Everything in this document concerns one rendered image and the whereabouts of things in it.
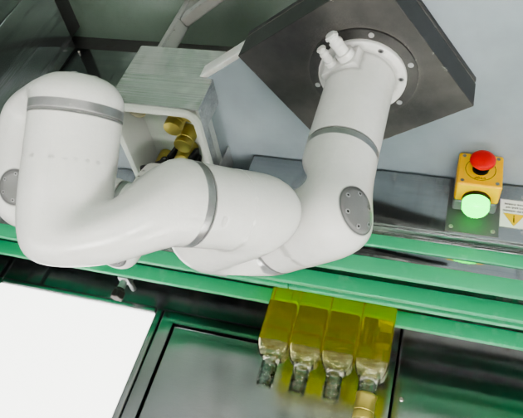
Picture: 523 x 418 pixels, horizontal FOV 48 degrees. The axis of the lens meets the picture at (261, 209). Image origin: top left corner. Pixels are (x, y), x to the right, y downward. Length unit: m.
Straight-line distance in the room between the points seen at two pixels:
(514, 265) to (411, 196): 0.20
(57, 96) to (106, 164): 0.07
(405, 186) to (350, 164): 0.39
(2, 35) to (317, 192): 1.35
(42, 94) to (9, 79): 1.33
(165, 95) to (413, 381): 0.72
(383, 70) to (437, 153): 0.28
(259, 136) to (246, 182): 0.54
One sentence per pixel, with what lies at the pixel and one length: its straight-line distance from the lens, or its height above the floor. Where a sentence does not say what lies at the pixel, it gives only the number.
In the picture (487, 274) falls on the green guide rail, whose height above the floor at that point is 0.93.
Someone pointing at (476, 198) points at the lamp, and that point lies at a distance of 1.01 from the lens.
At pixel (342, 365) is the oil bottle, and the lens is 1.04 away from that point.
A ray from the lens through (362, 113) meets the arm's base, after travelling 0.76.
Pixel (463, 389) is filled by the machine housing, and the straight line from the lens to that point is 1.25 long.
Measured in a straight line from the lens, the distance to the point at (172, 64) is 1.11.
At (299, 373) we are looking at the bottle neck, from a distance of 1.05.
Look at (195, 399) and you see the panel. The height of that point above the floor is 1.15.
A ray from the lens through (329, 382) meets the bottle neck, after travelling 1.04.
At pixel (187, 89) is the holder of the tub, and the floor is 0.78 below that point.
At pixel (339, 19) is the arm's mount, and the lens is 0.83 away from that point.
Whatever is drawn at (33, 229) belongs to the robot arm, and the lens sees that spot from 0.54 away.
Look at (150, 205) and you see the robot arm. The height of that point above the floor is 1.22.
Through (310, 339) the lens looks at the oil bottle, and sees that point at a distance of 1.06.
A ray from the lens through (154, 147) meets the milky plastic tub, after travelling 1.21.
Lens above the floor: 1.48
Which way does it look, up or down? 35 degrees down
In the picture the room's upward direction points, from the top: 161 degrees counter-clockwise
